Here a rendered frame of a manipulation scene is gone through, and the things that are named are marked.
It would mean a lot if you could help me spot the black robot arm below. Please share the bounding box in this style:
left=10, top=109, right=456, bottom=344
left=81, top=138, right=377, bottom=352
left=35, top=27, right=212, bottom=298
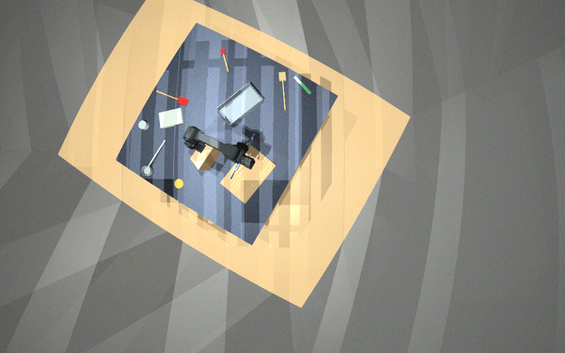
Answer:
left=182, top=126, right=254, bottom=168

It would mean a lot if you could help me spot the white rectangular block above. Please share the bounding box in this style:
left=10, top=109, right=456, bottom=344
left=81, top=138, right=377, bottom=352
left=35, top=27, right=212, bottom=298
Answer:
left=159, top=108, right=184, bottom=129

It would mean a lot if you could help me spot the grey short cylinder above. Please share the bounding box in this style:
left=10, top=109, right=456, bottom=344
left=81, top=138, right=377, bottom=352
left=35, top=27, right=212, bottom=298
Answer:
left=139, top=120, right=149, bottom=130

